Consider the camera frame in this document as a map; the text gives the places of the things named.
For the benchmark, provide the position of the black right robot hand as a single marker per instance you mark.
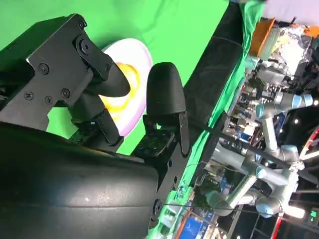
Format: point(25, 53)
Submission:
point(74, 186)

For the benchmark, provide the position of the translucent plastic container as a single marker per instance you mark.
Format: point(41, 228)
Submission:
point(270, 42)

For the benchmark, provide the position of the green table cloth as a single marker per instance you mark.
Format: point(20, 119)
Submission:
point(149, 22)

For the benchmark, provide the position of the orange storage bin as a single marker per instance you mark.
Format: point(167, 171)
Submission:
point(260, 35)

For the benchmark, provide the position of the lilac plate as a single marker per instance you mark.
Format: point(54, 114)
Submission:
point(142, 52)

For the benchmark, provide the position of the black backdrop cloth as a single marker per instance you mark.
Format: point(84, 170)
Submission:
point(214, 64)

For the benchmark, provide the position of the orange and white bread roll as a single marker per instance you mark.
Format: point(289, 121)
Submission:
point(132, 74)

